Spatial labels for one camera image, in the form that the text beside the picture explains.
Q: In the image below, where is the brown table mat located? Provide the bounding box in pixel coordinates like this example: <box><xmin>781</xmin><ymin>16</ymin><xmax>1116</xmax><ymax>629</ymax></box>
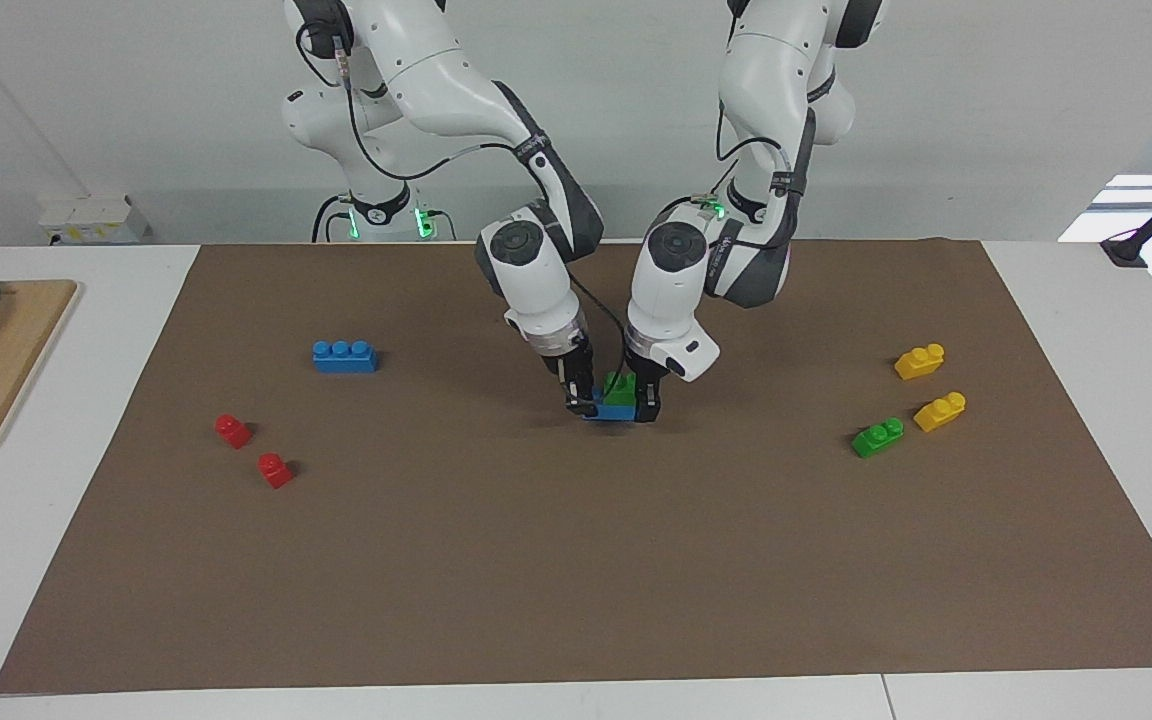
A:
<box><xmin>0</xmin><ymin>238</ymin><xmax>1152</xmax><ymax>695</ymax></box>

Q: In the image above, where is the yellow two-stud toy brick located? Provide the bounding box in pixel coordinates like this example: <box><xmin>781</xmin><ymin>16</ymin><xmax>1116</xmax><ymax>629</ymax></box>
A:
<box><xmin>913</xmin><ymin>391</ymin><xmax>968</xmax><ymax>434</ymax></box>
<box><xmin>894</xmin><ymin>343</ymin><xmax>946</xmax><ymax>382</ymax></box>

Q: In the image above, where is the white power strip box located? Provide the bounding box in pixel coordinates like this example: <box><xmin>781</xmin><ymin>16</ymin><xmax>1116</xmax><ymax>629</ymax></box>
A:
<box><xmin>38</xmin><ymin>194</ymin><xmax>153</xmax><ymax>247</ymax></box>

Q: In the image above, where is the wooden cutting board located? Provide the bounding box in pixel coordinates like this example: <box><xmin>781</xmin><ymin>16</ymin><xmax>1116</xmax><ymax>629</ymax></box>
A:
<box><xmin>0</xmin><ymin>279</ymin><xmax>83</xmax><ymax>463</ymax></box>

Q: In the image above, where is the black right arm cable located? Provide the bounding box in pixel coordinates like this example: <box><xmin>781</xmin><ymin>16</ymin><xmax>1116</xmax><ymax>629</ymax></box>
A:
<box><xmin>295</xmin><ymin>0</ymin><xmax>630</xmax><ymax>377</ymax></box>

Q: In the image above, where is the black right base cable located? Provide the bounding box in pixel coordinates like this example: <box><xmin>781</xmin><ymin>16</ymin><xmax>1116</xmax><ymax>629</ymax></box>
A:
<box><xmin>311</xmin><ymin>194</ymin><xmax>354</xmax><ymax>244</ymax></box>

